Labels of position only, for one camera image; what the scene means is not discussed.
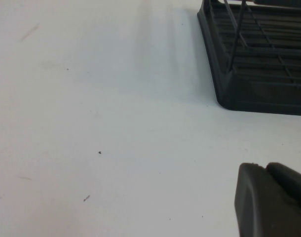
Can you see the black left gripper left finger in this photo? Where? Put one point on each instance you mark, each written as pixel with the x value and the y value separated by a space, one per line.
pixel 259 209

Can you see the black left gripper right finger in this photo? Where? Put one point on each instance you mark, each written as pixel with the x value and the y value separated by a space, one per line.
pixel 291 182

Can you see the black dish drying rack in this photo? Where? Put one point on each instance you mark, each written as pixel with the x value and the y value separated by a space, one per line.
pixel 264 98

